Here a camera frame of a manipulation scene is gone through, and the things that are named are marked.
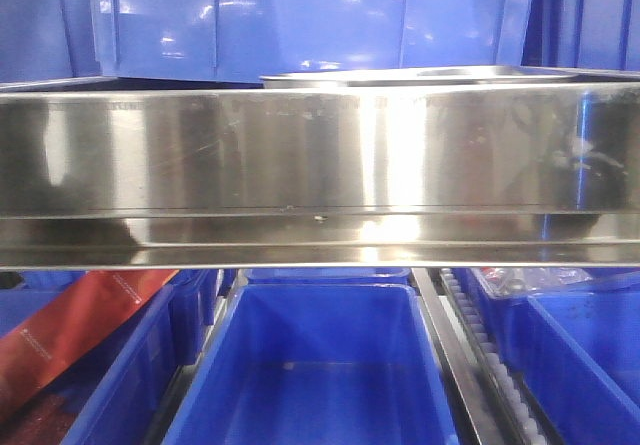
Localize blue bin lower right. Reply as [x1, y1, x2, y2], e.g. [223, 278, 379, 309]
[507, 291, 639, 444]

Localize blue bin behind centre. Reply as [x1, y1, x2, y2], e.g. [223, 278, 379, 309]
[245, 267, 411, 285]

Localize stainless steel shelf rail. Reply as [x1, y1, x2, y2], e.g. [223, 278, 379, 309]
[1, 81, 639, 269]

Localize blue bin lower left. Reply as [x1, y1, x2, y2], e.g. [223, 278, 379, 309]
[1, 270, 218, 444]

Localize blue bin rear right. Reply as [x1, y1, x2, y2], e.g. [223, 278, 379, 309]
[452, 267, 639, 330]

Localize red foil bag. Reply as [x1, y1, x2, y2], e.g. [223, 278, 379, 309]
[1, 269, 178, 418]

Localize blue bin lower centre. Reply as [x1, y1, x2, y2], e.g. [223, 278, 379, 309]
[164, 285, 459, 444]

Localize blue crate top right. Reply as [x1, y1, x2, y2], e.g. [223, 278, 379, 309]
[522, 0, 639, 71]

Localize large blue crate centre top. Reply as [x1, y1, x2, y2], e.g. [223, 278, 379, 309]
[90, 0, 531, 83]

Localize metal roller track rail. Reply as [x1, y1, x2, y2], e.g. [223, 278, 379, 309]
[411, 268, 555, 444]

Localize silver metal tray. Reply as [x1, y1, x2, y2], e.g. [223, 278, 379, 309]
[261, 65, 579, 89]

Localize blue crate top left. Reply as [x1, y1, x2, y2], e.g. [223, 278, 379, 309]
[1, 0, 101, 83]

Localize blue bin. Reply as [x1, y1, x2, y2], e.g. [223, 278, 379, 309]
[164, 285, 459, 444]
[1, 270, 218, 444]
[452, 267, 639, 330]
[245, 267, 411, 285]
[507, 291, 639, 444]

